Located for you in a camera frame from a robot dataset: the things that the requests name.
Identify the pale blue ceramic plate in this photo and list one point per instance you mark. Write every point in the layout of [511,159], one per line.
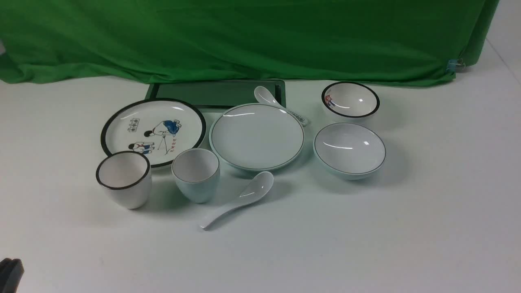
[256,137]

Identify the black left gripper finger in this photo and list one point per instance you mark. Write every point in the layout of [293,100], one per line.
[11,272]

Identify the white black-rimmed cup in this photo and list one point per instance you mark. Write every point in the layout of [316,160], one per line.
[126,178]

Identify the dark green rectangular tray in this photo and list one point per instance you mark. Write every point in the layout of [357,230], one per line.
[221,94]

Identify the blue binder clip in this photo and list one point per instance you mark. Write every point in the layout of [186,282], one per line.
[455,65]

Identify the white patterned ceramic spoon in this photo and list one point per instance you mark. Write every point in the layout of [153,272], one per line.
[264,96]

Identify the plain white ceramic spoon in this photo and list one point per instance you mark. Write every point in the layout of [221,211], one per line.
[255,191]

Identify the white plate with cartoon figures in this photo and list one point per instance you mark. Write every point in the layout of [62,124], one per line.
[159,129]

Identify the pale blue ceramic bowl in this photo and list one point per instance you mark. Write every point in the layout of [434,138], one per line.
[350,151]

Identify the pale blue ceramic cup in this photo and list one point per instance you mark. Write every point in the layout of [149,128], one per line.
[196,173]

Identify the green backdrop cloth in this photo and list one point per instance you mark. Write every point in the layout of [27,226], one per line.
[387,42]

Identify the small white black-rimmed bowl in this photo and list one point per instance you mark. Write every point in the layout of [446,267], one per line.
[349,102]

